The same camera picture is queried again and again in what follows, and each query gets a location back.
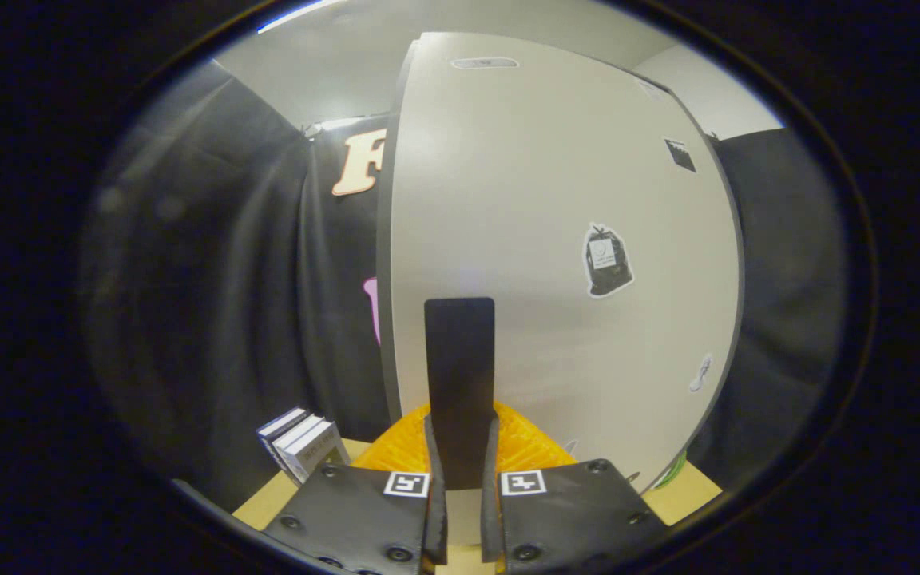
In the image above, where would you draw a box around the white shoe cabinet door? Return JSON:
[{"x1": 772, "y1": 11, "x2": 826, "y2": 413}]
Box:
[{"x1": 390, "y1": 32, "x2": 744, "y2": 545}]

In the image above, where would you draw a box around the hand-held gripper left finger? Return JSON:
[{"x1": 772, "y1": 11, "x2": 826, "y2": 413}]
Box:
[{"x1": 264, "y1": 298, "x2": 461, "y2": 575}]

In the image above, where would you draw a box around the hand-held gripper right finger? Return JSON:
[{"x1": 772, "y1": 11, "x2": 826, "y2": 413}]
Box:
[{"x1": 460, "y1": 298, "x2": 668, "y2": 575}]

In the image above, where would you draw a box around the green cable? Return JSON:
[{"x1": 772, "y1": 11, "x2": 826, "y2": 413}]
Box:
[{"x1": 656, "y1": 451, "x2": 689, "y2": 489}]

